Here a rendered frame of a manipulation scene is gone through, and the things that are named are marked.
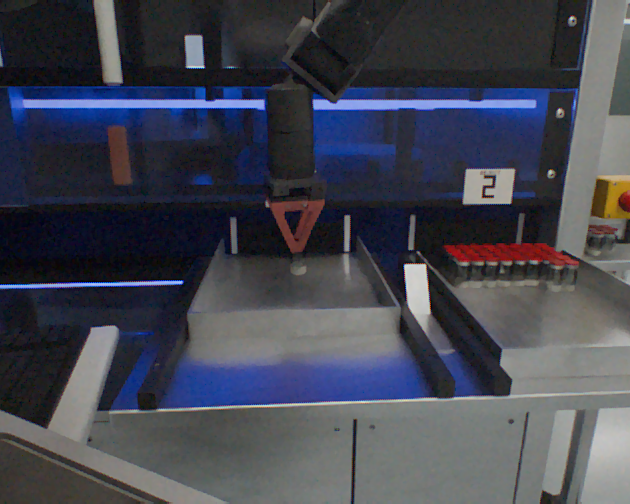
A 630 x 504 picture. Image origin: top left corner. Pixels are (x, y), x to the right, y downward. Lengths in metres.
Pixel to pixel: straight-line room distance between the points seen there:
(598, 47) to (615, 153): 5.74
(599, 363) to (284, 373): 0.33
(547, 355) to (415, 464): 0.59
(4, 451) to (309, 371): 0.36
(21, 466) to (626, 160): 6.70
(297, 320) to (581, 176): 0.58
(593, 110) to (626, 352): 0.47
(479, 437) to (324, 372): 0.62
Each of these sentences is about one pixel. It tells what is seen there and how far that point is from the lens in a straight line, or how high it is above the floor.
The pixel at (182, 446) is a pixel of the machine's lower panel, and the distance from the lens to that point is 1.03.
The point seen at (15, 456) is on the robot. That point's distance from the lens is 0.20.
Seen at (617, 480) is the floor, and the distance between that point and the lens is 1.95.
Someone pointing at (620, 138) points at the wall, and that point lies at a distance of 6.67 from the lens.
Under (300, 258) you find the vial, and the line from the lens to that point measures 0.62.
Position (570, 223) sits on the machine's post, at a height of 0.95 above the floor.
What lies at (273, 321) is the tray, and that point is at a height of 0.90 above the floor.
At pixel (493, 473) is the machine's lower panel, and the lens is 1.16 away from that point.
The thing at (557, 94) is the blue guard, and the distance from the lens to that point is 0.91.
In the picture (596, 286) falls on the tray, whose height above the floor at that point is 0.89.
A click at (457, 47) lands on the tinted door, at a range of 0.85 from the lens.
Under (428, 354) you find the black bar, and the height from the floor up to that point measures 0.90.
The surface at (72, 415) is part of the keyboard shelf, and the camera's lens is 0.65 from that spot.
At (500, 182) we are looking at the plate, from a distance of 0.88.
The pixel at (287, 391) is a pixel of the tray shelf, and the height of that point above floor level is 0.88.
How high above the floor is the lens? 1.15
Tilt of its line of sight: 17 degrees down
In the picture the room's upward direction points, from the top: straight up
